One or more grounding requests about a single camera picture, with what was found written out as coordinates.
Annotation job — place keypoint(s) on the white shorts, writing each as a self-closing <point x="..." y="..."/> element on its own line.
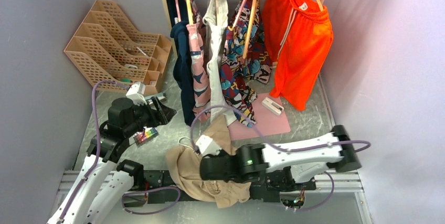
<point x="216" y="22"/>

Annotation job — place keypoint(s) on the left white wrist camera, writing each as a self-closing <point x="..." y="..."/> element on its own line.
<point x="136" y="93"/>

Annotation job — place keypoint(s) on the pack of coloured markers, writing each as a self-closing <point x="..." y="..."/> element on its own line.
<point x="145" y="136"/>

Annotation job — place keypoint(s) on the colourful cartoon print shorts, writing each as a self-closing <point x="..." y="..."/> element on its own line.
<point x="234" y="71"/>

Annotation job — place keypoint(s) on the yellow hanger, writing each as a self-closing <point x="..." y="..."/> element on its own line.
<point x="189" y="12"/>

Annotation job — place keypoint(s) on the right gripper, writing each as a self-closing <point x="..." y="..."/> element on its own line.
<point x="223" y="153"/>

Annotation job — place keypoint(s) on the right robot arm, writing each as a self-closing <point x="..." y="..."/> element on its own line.
<point x="305" y="159"/>

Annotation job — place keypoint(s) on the grey stapler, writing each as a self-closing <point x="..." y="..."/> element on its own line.
<point x="160" y="96"/>

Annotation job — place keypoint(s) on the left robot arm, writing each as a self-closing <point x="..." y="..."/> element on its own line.
<point x="104" y="179"/>

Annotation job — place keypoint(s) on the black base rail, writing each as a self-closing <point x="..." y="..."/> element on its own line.
<point x="268" y="190"/>

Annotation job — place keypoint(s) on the white stapler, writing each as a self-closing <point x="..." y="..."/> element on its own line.
<point x="272" y="106"/>

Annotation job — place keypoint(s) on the navy blue shorts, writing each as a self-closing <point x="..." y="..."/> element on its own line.
<point x="182" y="69"/>

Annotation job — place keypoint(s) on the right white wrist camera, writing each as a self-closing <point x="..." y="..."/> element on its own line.
<point x="207" y="146"/>

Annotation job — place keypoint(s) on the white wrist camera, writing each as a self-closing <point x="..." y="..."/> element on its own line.
<point x="207" y="146"/>
<point x="136" y="93"/>

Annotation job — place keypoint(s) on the beige plastic file organizer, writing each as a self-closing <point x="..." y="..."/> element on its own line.
<point x="107" y="46"/>

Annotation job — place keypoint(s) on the beige shorts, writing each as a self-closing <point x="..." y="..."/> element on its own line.
<point x="183" y="165"/>

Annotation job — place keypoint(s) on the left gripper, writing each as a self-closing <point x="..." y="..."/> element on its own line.
<point x="165" y="112"/>

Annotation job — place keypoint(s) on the orange shorts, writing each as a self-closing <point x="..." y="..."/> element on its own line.
<point x="298" y="63"/>

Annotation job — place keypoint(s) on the pink patterned shorts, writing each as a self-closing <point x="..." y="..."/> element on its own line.
<point x="199" y="57"/>

